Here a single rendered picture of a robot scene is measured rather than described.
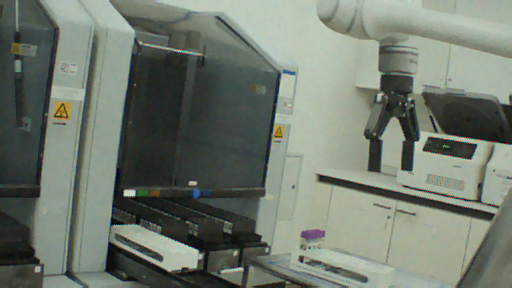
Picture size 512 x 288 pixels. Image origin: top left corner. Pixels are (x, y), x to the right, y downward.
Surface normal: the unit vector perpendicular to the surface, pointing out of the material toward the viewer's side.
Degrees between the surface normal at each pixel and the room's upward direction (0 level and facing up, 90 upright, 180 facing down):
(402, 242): 90
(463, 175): 90
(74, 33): 90
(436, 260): 90
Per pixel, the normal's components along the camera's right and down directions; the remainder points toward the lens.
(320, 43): 0.70, 0.14
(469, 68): -0.69, -0.06
